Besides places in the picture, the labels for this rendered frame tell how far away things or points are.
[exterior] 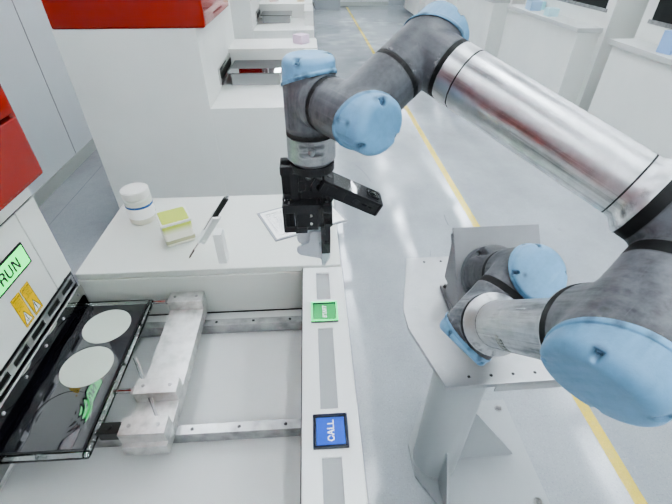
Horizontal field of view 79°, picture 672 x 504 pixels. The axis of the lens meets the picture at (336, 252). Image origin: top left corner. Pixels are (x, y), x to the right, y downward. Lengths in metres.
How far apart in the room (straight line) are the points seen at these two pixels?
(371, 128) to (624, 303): 0.31
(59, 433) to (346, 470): 0.51
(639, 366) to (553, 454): 1.54
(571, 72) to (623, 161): 4.60
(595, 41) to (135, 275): 4.73
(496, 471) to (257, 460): 1.14
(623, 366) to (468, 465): 1.41
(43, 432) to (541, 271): 0.94
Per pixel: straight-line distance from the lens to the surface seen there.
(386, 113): 0.50
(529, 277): 0.84
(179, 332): 1.00
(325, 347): 0.81
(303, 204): 0.66
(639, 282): 0.46
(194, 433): 0.87
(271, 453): 0.86
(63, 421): 0.93
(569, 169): 0.51
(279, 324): 1.01
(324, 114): 0.53
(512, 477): 1.83
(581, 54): 5.08
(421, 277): 1.18
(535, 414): 2.02
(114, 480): 0.92
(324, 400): 0.74
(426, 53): 0.56
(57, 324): 1.06
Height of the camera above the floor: 1.58
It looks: 38 degrees down
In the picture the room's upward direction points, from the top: straight up
